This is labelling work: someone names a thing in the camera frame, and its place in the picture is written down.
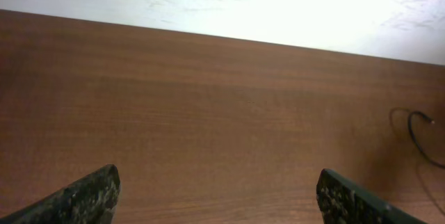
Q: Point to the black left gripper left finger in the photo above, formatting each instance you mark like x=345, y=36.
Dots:
x=89, y=200

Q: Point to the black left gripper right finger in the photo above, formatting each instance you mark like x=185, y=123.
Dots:
x=343, y=201

